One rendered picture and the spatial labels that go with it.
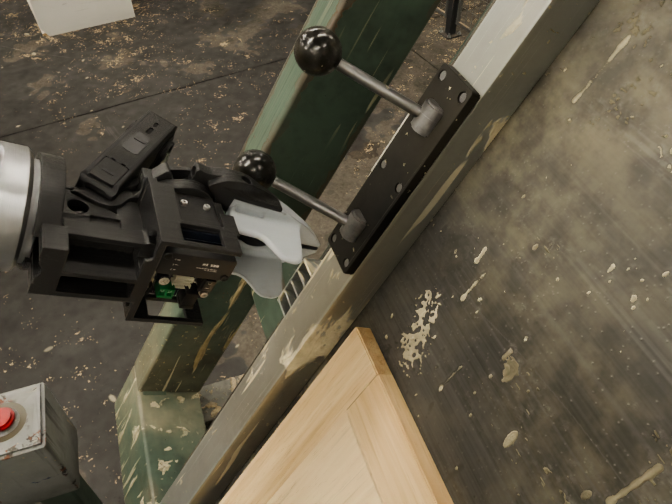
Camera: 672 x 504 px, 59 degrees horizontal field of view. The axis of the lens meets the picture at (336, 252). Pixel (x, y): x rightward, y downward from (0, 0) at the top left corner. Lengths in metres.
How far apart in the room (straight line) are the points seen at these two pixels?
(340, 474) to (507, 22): 0.42
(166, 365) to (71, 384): 1.26
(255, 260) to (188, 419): 0.62
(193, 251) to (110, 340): 1.94
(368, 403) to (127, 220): 0.28
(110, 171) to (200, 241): 0.07
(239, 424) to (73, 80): 3.20
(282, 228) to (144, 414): 0.64
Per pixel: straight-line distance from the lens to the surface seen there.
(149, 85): 3.58
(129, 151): 0.43
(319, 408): 0.62
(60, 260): 0.36
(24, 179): 0.36
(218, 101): 3.35
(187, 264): 0.37
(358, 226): 0.53
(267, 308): 0.84
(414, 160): 0.50
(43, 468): 1.09
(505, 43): 0.48
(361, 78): 0.48
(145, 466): 0.99
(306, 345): 0.61
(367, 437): 0.56
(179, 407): 1.06
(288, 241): 0.43
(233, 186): 0.42
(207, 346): 0.98
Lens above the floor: 1.77
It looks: 47 degrees down
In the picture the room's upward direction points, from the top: straight up
